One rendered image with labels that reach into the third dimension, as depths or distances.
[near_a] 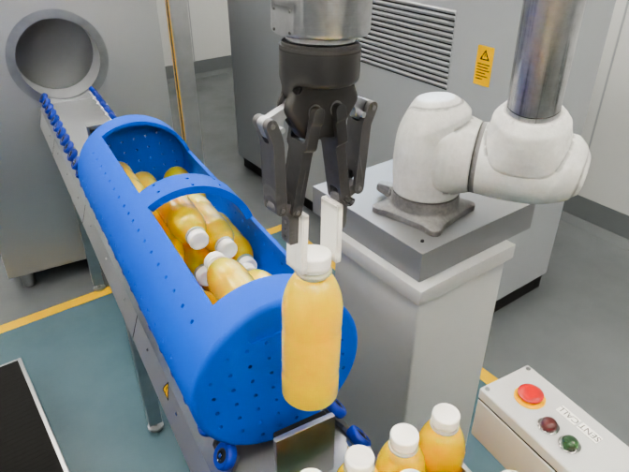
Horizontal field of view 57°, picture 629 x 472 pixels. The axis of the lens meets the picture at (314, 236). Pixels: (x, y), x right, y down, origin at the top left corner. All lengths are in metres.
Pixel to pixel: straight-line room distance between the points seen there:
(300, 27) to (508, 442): 0.65
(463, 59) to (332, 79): 1.89
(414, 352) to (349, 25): 0.98
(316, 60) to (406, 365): 1.00
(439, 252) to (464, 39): 1.27
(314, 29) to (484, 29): 1.84
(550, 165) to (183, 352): 0.76
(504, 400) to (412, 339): 0.48
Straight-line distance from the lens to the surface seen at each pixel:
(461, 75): 2.41
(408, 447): 0.82
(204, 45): 6.37
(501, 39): 2.28
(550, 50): 1.11
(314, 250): 0.63
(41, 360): 2.76
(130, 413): 2.41
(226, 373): 0.85
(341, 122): 0.56
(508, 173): 1.22
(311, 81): 0.52
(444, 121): 1.23
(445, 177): 1.25
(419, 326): 1.33
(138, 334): 1.37
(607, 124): 3.58
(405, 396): 1.48
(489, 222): 1.37
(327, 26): 0.50
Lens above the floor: 1.74
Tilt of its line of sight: 32 degrees down
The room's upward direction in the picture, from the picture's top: straight up
